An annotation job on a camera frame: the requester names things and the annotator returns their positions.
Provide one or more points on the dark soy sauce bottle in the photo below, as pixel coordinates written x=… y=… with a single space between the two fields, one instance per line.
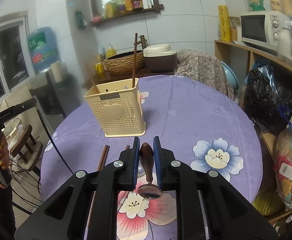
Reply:
x=137 y=4

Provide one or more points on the yellow mug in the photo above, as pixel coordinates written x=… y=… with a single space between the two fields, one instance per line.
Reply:
x=99 y=68

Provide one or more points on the woven brown basin sink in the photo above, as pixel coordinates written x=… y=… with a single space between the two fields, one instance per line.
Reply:
x=123 y=63

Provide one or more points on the water dispenser machine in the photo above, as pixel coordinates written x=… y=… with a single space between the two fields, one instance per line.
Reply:
x=56 y=99

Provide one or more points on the white microwave oven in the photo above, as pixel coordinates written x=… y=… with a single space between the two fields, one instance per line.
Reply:
x=262 y=28

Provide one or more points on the purple floral tablecloth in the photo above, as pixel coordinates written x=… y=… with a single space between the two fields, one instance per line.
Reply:
x=183 y=113

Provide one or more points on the yellow oil bottle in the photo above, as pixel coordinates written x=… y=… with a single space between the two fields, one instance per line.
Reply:
x=108 y=10

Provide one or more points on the brown white rice cooker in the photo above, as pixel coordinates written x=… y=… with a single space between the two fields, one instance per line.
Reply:
x=160 y=58

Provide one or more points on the light blue basin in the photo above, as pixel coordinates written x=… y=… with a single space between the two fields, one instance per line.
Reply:
x=231 y=77

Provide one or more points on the dark brown wooden chopstick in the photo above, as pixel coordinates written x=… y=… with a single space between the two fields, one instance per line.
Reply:
x=134 y=59

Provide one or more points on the reddish thin chopstick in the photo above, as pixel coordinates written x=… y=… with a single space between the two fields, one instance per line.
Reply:
x=92 y=80

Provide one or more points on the yellow soap dispenser bottle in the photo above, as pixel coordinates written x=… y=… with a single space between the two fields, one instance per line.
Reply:
x=110 y=52

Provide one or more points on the cream plastic utensil basket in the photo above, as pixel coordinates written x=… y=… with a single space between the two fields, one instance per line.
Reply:
x=117 y=108

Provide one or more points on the floral cloth covered chair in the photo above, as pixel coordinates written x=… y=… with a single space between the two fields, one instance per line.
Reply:
x=204 y=68

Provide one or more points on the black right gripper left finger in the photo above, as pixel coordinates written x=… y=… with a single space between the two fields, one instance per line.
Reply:
x=85 y=206

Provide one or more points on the light wooden shelf unit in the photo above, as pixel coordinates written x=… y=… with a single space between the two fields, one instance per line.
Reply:
x=230 y=53

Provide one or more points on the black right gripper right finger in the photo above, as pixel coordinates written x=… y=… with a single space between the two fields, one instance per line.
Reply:
x=207 y=205

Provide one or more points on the paper cup stack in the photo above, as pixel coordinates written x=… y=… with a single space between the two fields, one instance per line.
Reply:
x=57 y=71

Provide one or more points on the colorful packaged goods bag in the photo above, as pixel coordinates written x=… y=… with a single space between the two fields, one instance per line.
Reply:
x=283 y=166

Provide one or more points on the black garbage bag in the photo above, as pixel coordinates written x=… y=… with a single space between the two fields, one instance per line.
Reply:
x=268 y=98

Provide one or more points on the blue water jug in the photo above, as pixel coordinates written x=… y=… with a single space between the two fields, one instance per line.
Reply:
x=42 y=45

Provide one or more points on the tall yellow box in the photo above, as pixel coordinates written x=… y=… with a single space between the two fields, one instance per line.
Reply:
x=225 y=29

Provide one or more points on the small wooden stool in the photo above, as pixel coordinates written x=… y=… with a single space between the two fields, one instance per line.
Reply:
x=24 y=144

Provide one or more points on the dark wooden sink counter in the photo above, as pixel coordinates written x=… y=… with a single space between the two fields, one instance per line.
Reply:
x=106 y=77

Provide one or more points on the dark wooden wall shelf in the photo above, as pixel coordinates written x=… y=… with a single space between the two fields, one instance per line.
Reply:
x=126 y=12

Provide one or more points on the white kettle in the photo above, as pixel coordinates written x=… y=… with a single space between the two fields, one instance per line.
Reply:
x=284 y=49

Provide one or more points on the green hanging packet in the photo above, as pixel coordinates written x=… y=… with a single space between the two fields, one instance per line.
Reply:
x=80 y=19

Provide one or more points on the bronze faucet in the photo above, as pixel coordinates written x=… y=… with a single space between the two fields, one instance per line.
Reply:
x=142 y=42

